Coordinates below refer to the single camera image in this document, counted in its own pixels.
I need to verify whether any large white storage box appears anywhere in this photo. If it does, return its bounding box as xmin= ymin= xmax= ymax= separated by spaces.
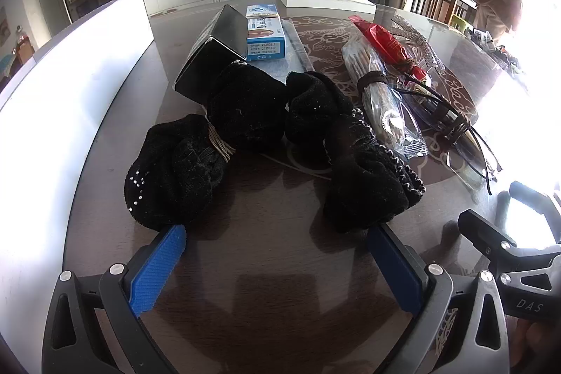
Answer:
xmin=0 ymin=0 xmax=155 ymax=357

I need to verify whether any long black box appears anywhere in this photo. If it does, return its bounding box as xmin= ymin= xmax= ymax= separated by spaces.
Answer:
xmin=174 ymin=4 xmax=249 ymax=107

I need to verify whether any red foil packet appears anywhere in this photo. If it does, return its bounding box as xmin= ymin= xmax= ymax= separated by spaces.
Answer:
xmin=348 ymin=15 xmax=428 ymax=89

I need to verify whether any pile of small clutter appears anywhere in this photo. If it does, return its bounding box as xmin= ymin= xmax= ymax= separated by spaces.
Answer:
xmin=465 ymin=27 xmax=527 ymax=77

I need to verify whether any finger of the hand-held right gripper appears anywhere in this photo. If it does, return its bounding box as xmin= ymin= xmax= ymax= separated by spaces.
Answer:
xmin=458 ymin=210 xmax=520 ymax=259
xmin=508 ymin=180 xmax=561 ymax=247

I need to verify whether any clear packet of wooden sticks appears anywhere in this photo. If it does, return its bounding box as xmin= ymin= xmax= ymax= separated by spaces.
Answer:
xmin=341 ymin=36 xmax=428 ymax=161

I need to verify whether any brown cord hair tie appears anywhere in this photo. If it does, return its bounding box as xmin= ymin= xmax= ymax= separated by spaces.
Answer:
xmin=356 ymin=71 xmax=391 ymax=94
xmin=432 ymin=101 xmax=476 ymax=140

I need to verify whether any blue and white box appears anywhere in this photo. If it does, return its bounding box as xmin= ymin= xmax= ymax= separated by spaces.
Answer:
xmin=244 ymin=4 xmax=288 ymax=62

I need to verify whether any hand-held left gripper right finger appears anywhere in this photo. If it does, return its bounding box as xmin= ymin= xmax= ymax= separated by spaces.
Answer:
xmin=367 ymin=222 xmax=511 ymax=374

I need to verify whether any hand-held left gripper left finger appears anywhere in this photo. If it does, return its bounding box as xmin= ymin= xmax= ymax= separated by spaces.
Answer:
xmin=41 ymin=224 xmax=187 ymax=374

